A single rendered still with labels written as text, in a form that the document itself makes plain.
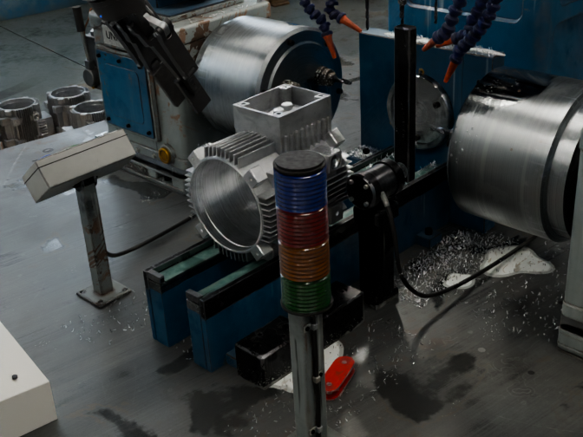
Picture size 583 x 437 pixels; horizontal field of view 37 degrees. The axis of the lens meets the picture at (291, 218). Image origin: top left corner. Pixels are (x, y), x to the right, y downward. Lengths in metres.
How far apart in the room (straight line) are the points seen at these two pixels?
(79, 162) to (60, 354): 0.31
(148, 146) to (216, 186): 0.55
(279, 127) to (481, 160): 0.31
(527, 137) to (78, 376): 0.76
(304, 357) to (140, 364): 0.37
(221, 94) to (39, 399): 0.72
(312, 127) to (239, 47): 0.39
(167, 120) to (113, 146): 0.41
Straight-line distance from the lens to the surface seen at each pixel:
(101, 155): 1.47
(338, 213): 1.41
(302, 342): 1.09
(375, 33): 1.73
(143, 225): 1.81
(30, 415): 1.31
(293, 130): 1.35
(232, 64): 1.71
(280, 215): 1.00
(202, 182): 1.41
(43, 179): 1.42
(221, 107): 1.74
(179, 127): 1.85
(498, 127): 1.36
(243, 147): 1.32
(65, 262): 1.72
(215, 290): 1.33
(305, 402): 1.14
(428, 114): 1.68
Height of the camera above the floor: 1.61
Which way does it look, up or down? 27 degrees down
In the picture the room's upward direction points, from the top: 3 degrees counter-clockwise
